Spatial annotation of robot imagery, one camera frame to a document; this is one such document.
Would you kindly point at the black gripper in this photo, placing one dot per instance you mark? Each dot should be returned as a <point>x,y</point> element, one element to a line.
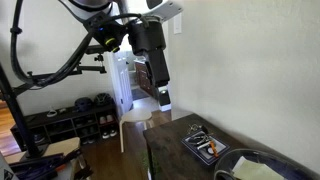
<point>151,43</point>

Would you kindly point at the silver key bunch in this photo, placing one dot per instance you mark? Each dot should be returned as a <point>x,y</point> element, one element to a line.
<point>197,128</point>

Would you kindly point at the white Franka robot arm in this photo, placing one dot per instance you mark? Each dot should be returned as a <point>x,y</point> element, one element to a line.
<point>90,6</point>

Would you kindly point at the flat blue box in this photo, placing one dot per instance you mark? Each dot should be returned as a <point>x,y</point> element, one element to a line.
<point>206,146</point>

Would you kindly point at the brown wooden cabinet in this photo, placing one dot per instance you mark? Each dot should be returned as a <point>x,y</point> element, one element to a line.
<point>144,78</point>

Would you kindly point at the round white wooden stool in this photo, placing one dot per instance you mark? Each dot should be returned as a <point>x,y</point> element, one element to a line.
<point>135,116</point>

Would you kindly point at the white door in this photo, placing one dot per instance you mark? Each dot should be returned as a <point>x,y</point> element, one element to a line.
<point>121,83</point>

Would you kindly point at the pair of white shoes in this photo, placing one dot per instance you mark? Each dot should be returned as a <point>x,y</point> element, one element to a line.
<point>106,119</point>

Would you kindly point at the black bicycle helmet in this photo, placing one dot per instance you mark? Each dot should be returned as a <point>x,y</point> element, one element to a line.
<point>83,104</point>
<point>103,99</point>

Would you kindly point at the pair of dark sneakers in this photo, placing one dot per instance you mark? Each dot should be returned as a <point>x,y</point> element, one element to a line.
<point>109,134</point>

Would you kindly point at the dark shoe shelf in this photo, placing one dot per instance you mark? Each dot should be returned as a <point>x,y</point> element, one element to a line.
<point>65,125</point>

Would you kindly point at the pale yellow paper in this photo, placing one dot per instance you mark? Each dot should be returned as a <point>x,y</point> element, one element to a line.
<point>255,170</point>

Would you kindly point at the light wooden board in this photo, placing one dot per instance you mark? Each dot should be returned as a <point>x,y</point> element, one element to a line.
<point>56,148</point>

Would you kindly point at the dark round bowl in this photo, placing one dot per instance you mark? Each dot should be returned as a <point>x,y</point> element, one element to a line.
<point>263,166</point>

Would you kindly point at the white light switch plate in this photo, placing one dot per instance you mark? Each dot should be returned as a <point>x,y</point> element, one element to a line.
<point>177,24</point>

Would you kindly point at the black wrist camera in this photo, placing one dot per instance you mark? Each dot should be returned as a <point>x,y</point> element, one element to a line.
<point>106,31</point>

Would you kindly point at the black camera stand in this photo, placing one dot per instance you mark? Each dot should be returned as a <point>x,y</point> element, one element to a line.
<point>16,113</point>

